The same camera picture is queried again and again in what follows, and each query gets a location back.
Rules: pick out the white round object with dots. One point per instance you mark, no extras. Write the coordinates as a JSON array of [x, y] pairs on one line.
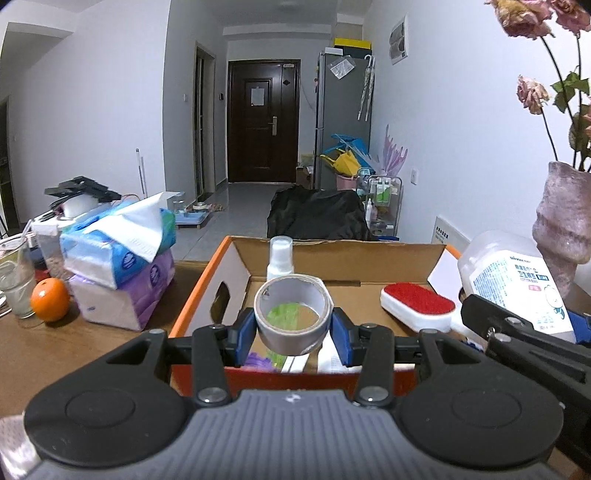
[[78, 207]]

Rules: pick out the white paper sheet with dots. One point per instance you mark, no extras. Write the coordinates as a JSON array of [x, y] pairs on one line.
[[257, 96]]

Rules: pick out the red lint brush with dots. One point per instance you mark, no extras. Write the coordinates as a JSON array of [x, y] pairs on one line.
[[415, 300]]

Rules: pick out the orange-edged cardboard box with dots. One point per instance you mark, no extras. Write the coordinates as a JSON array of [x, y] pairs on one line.
[[360, 265]]

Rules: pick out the metal trolley cart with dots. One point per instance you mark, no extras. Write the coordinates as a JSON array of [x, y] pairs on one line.
[[383, 194]]

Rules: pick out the blue tissue pack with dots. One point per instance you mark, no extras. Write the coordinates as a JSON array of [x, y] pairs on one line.
[[106, 263]]

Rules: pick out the clear plastic bag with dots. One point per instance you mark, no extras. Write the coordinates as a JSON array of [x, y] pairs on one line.
[[340, 68]]

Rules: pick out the purple tissue pack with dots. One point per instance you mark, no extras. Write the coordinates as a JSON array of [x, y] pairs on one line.
[[129, 300]]

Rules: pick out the blue plastic rack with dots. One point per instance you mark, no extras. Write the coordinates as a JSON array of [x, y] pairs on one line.
[[351, 143]]

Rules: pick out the brown cardboard carton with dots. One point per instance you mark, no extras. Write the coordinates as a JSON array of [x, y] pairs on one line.
[[304, 173]]

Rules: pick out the pink bin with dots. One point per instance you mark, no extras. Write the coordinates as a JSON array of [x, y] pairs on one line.
[[346, 181]]

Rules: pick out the pet food bowl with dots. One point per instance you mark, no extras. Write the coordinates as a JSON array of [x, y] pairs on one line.
[[203, 206]]

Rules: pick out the blue pet water dispenser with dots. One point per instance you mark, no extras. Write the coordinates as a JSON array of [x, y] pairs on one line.
[[184, 217]]

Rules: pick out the white wall socket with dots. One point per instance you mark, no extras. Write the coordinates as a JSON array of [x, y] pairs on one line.
[[414, 176]]

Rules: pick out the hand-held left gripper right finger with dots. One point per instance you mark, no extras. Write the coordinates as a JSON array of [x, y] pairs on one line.
[[341, 341]]

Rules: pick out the clear cotton swab jar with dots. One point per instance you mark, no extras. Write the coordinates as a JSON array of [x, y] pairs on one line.
[[503, 272]]

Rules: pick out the clear plastic food container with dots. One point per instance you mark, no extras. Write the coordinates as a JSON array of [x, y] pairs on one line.
[[46, 249]]

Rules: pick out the white folded umbrella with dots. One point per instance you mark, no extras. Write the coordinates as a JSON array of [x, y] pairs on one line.
[[363, 87], [371, 83]]

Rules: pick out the bunch of dried pink roses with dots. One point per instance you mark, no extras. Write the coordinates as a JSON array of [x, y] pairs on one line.
[[531, 94]]

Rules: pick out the white leaning board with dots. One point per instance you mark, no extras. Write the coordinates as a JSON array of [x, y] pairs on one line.
[[445, 230]]

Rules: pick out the glass cup with straw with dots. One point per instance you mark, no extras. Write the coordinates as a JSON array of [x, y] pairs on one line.
[[16, 286]]

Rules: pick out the dark brown door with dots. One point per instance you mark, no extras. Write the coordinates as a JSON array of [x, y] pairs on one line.
[[244, 152]]

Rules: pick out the purple wing decoration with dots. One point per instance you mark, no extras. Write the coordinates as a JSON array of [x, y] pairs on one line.
[[395, 154]]

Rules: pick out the green spray bottle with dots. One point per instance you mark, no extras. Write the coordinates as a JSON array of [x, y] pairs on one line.
[[279, 265]]

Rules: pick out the orange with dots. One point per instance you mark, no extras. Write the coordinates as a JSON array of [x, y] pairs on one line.
[[50, 300]]

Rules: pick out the yellow box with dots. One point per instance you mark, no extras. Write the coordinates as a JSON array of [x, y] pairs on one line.
[[352, 45]]

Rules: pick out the purple packet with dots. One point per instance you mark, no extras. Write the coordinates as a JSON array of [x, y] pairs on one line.
[[258, 361]]

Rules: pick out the dark framed side door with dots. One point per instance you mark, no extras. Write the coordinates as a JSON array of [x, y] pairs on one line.
[[204, 120]]

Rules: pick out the grey tape roll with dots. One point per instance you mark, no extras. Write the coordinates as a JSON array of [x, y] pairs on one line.
[[286, 344]]

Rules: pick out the black folded gadget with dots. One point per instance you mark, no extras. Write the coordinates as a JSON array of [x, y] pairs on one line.
[[83, 187]]

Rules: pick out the pink ceramic vase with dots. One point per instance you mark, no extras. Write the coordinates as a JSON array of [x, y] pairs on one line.
[[563, 221]]

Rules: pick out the grey refrigerator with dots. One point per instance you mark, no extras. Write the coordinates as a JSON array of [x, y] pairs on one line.
[[341, 115]]

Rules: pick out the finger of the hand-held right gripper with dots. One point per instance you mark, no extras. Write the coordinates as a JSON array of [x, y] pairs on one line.
[[508, 332], [581, 327]]

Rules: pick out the black bag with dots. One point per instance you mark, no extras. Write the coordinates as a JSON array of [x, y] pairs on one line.
[[318, 212]]

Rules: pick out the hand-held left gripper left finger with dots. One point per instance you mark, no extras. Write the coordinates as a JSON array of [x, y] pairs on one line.
[[244, 339]]

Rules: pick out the wall electrical panel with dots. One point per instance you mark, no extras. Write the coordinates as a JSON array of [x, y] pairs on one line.
[[399, 39]]

